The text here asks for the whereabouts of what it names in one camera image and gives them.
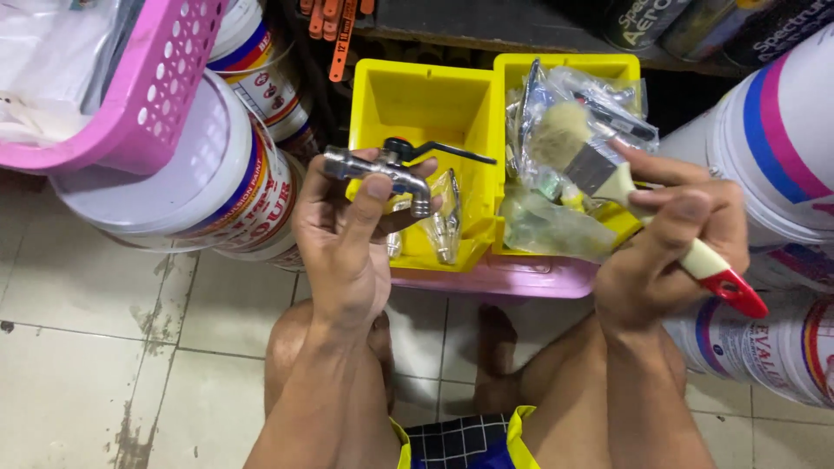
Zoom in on white paint bucket red label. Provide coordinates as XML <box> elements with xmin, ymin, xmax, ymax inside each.
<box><xmin>207</xmin><ymin>0</ymin><xmax>321</xmax><ymax>164</ymax></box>

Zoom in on black checked shorts yellow trim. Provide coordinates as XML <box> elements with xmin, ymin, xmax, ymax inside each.
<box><xmin>390</xmin><ymin>405</ymin><xmax>542</xmax><ymax>469</ymax></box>

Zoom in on person's right leg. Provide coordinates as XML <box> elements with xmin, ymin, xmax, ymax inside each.
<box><xmin>472</xmin><ymin>305</ymin><xmax>688</xmax><ymax>469</ymax></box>

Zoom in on white paint bucket with lid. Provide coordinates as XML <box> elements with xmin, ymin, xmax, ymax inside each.
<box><xmin>50</xmin><ymin>68</ymin><xmax>307</xmax><ymax>273</ymax></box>

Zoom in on heap of clear packed hardware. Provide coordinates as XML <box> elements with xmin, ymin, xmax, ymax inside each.
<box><xmin>500</xmin><ymin>59</ymin><xmax>660</xmax><ymax>261</ymax></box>

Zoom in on paintbrush with red-tipped handle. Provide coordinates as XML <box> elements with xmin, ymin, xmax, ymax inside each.
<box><xmin>529</xmin><ymin>101</ymin><xmax>770</xmax><ymax>320</ymax></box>

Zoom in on clear bag with metal fittings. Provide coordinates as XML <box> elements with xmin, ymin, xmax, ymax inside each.
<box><xmin>386</xmin><ymin>168</ymin><xmax>463</xmax><ymax>265</ymax></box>

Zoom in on person's right hand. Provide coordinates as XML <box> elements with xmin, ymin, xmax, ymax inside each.
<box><xmin>592</xmin><ymin>138</ymin><xmax>751</xmax><ymax>334</ymax></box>

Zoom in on orange hacksaw blades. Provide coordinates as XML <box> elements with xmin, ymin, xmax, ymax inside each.
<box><xmin>300</xmin><ymin>0</ymin><xmax>377</xmax><ymax>83</ymax></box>

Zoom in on pink perforated plastic basket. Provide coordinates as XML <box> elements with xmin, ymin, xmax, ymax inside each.
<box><xmin>0</xmin><ymin>0</ymin><xmax>229</xmax><ymax>175</ymax></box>

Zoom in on yellow plastic bin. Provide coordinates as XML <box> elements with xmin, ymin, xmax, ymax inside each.
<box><xmin>345</xmin><ymin>58</ymin><xmax>506</xmax><ymax>273</ymax></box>
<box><xmin>492</xmin><ymin>53</ymin><xmax>646</xmax><ymax>257</ymax></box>

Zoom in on white plastic bags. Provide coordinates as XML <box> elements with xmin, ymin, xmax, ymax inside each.
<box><xmin>0</xmin><ymin>0</ymin><xmax>147</xmax><ymax>147</ymax></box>

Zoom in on person's left hand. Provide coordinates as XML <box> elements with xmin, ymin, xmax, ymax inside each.
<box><xmin>291</xmin><ymin>148</ymin><xmax>443</xmax><ymax>333</ymax></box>

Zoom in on white paint bucket lying sideways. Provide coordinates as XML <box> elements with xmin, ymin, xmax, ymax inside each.
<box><xmin>661</xmin><ymin>244</ymin><xmax>834</xmax><ymax>410</ymax></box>

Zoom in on white bucket pink blue stripes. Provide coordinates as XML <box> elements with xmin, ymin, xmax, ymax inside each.
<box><xmin>652</xmin><ymin>26</ymin><xmax>834</xmax><ymax>247</ymax></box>

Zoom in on pink plastic stool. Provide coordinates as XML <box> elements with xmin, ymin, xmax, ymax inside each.
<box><xmin>390</xmin><ymin>251</ymin><xmax>600</xmax><ymax>301</ymax></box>

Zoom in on chrome tap with black lever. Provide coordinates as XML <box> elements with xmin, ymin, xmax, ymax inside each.
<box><xmin>322</xmin><ymin>137</ymin><xmax>498</xmax><ymax>220</ymax></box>

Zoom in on dark shelf with spray cans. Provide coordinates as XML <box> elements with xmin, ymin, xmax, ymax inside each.
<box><xmin>352</xmin><ymin>0</ymin><xmax>834</xmax><ymax>79</ymax></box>

